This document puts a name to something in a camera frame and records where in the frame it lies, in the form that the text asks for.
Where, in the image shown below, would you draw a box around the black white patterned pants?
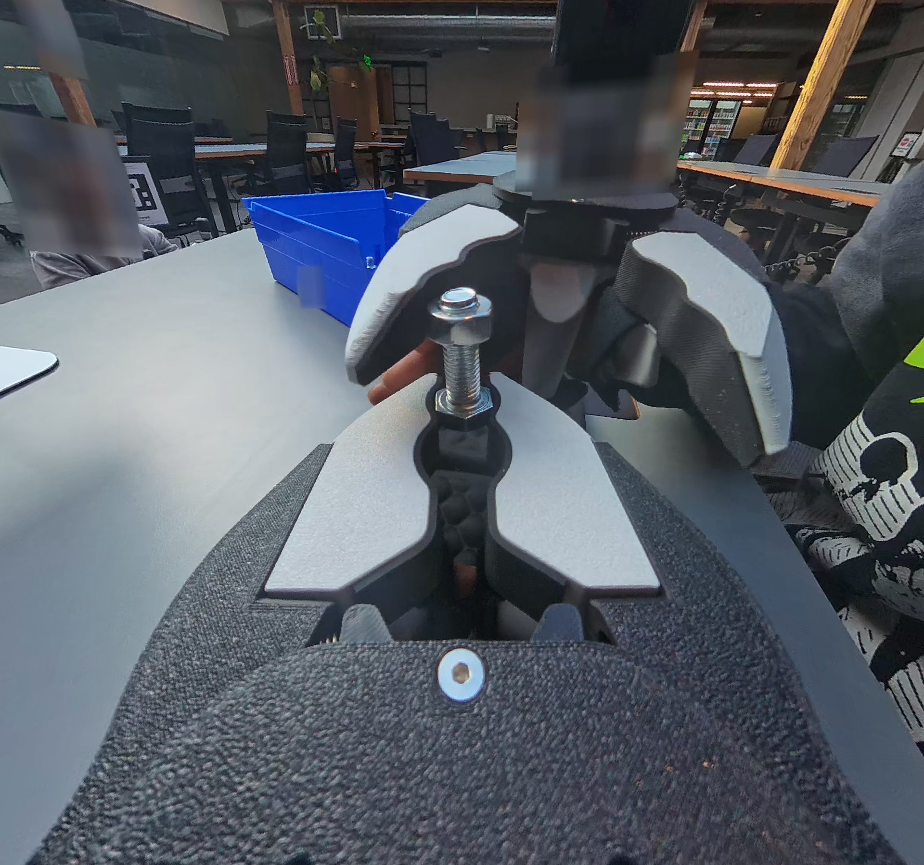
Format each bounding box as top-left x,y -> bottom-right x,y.
765,345 -> 924,743

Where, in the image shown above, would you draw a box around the silver hex nut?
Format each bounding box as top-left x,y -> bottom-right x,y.
426,300 -> 495,348

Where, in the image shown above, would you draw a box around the white black marker sign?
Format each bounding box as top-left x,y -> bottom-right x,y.
123,161 -> 170,227

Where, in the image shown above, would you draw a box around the person's right forearm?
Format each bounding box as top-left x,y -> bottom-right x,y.
765,165 -> 924,451

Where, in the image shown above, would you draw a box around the silver hex bolt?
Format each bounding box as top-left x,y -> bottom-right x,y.
432,287 -> 501,436

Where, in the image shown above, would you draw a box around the black coiled cable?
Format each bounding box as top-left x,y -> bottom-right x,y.
765,240 -> 849,281

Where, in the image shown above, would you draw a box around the black mesh chair seat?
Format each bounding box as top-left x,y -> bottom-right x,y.
751,442 -> 824,479

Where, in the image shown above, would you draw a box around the grey ceiling duct pipe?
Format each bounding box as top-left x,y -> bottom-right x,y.
339,13 -> 557,43

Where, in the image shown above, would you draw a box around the white document stand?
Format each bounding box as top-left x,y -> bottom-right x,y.
0,347 -> 59,397

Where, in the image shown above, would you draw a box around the black office chair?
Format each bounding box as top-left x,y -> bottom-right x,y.
332,116 -> 359,191
121,101 -> 218,238
266,110 -> 313,194
729,208 -> 791,252
408,109 -> 463,167

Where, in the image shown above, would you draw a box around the green hanging plant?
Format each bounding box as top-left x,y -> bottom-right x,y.
303,9 -> 336,93

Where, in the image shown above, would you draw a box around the person's right hand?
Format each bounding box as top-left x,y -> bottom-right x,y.
367,262 -> 732,449

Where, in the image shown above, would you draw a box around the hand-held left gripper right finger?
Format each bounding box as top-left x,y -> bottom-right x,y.
485,372 -> 665,617

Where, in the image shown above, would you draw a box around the wooden pillar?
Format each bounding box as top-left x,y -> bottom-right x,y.
0,0 -> 95,126
679,0 -> 712,53
769,0 -> 907,171
270,2 -> 304,115

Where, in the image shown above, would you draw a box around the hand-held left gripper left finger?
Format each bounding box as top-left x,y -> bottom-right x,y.
261,373 -> 443,602

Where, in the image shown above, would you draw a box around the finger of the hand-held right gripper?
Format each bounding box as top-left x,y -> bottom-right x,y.
345,204 -> 522,386
614,233 -> 794,469

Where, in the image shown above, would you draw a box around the glass door drinks fridge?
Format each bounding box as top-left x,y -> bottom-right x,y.
682,96 -> 744,158

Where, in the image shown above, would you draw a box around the blue plastic bin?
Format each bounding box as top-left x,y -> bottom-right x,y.
242,190 -> 434,328

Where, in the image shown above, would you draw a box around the grey desk with wooden edge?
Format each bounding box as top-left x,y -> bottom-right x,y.
679,159 -> 892,207
115,136 -> 405,231
403,152 -> 521,186

